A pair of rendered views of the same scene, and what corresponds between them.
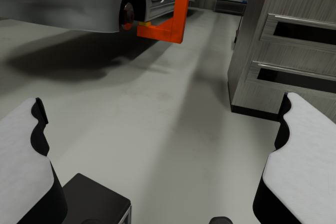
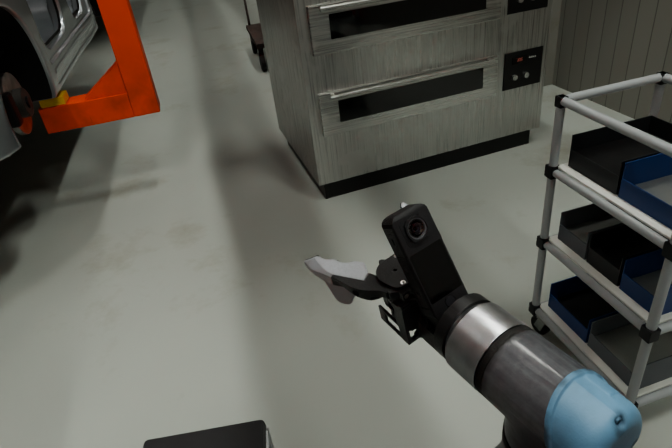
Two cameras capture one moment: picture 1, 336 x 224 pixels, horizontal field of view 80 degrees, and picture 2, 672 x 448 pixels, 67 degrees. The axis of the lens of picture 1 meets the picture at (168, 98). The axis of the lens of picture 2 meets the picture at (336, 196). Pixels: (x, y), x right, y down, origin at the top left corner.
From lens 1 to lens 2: 0.53 m
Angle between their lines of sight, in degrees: 21
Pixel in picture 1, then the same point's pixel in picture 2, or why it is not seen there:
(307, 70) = (408, 75)
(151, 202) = (284, 419)
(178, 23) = (134, 71)
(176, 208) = (328, 401)
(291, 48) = (369, 48)
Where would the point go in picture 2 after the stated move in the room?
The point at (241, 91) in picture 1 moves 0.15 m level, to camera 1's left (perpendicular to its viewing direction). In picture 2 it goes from (325, 155) to (302, 163)
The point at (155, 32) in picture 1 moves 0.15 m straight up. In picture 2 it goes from (90, 109) to (81, 86)
